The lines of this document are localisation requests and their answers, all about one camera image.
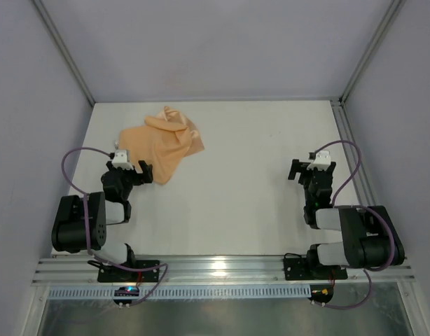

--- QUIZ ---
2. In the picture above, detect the orange cloth napkin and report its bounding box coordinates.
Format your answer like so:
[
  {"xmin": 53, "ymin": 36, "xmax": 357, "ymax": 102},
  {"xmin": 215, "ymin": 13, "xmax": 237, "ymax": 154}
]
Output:
[{"xmin": 119, "ymin": 106, "xmax": 204, "ymax": 185}]

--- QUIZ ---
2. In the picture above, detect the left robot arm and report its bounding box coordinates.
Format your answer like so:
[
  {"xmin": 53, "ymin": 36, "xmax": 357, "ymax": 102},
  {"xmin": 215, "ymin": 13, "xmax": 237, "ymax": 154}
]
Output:
[{"xmin": 51, "ymin": 160, "xmax": 153, "ymax": 272}]

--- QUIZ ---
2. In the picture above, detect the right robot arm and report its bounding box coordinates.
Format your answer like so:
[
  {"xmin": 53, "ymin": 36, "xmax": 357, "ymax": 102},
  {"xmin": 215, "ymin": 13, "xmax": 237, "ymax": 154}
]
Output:
[{"xmin": 288, "ymin": 159, "xmax": 405, "ymax": 274}]

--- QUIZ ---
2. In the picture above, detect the right black controller board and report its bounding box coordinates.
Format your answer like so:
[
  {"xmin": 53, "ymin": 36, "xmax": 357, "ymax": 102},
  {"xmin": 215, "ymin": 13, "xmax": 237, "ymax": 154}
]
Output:
[{"xmin": 308, "ymin": 284, "xmax": 334, "ymax": 307}]

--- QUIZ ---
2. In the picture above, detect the black controller board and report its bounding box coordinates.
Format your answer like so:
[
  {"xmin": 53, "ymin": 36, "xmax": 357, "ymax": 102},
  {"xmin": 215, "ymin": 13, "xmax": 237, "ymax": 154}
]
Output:
[
  {"xmin": 113, "ymin": 286, "xmax": 139, "ymax": 308},
  {"xmin": 308, "ymin": 284, "xmax": 334, "ymax": 307}
]

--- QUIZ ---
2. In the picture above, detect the left black controller board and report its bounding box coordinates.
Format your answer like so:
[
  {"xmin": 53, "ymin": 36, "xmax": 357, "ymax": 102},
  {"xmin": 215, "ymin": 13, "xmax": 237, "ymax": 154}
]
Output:
[{"xmin": 113, "ymin": 286, "xmax": 139, "ymax": 308}]

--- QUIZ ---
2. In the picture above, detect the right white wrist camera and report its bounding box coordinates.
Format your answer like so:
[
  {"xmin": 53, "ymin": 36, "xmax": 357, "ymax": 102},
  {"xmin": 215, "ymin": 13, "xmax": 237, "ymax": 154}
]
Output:
[{"xmin": 307, "ymin": 150, "xmax": 332, "ymax": 171}]

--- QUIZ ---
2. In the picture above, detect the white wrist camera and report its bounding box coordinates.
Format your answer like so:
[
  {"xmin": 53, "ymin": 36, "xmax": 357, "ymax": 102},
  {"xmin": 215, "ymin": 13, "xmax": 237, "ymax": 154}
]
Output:
[
  {"xmin": 110, "ymin": 149, "xmax": 130, "ymax": 168},
  {"xmin": 307, "ymin": 150, "xmax": 332, "ymax": 171}
]

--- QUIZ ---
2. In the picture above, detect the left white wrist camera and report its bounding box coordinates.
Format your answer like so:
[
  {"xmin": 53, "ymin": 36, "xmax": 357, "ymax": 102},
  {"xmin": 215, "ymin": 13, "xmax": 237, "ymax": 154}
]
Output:
[{"xmin": 110, "ymin": 149, "xmax": 130, "ymax": 168}]

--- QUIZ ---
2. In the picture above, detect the right side aluminium rail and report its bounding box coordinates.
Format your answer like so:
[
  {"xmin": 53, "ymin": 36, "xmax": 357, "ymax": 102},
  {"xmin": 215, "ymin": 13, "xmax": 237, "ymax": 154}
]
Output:
[{"xmin": 331, "ymin": 99, "xmax": 377, "ymax": 206}]

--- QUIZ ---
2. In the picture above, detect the aluminium rail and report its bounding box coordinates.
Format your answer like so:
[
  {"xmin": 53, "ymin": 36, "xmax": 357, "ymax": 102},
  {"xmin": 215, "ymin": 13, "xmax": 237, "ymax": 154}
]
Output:
[
  {"xmin": 331, "ymin": 99, "xmax": 377, "ymax": 206},
  {"xmin": 31, "ymin": 254, "xmax": 415, "ymax": 286}
]

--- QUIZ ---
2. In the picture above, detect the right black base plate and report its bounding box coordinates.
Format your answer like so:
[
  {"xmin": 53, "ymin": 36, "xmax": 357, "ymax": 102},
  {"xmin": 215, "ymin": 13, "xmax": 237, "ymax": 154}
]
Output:
[{"xmin": 282, "ymin": 253, "xmax": 348, "ymax": 281}]

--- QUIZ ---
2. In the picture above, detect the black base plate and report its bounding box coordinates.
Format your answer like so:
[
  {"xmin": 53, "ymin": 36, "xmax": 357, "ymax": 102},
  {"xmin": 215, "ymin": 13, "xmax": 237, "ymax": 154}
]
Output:
[
  {"xmin": 282, "ymin": 253, "xmax": 348, "ymax": 281},
  {"xmin": 97, "ymin": 259, "xmax": 161, "ymax": 284}
]

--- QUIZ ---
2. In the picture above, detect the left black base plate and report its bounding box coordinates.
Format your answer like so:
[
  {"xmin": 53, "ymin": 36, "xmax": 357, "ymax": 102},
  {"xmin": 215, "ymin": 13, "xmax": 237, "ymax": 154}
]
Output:
[{"xmin": 97, "ymin": 259, "xmax": 161, "ymax": 284}]

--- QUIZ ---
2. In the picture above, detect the front aluminium rail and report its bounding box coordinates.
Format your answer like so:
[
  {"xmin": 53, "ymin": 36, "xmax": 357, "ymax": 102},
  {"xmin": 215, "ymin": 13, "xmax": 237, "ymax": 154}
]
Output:
[{"xmin": 31, "ymin": 254, "xmax": 415, "ymax": 286}]

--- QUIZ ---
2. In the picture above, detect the white slotted cable duct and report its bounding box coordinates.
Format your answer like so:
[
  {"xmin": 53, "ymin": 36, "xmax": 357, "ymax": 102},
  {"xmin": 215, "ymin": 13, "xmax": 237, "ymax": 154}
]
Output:
[{"xmin": 48, "ymin": 283, "xmax": 310, "ymax": 300}]

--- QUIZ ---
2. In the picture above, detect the right frame post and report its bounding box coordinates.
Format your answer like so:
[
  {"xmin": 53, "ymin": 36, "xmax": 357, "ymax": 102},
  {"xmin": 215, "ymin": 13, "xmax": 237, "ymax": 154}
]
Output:
[{"xmin": 339, "ymin": 0, "xmax": 405, "ymax": 105}]

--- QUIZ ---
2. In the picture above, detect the frame post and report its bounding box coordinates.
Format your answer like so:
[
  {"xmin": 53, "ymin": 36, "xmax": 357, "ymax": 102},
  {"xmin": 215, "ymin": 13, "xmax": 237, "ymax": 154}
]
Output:
[
  {"xmin": 339, "ymin": 0, "xmax": 405, "ymax": 105},
  {"xmin": 30, "ymin": 0, "xmax": 96, "ymax": 107}
]

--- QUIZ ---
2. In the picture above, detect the left frame post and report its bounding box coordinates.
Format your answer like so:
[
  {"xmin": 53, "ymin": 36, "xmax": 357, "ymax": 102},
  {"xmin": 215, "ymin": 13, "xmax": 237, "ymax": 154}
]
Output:
[{"xmin": 30, "ymin": 0, "xmax": 96, "ymax": 107}]

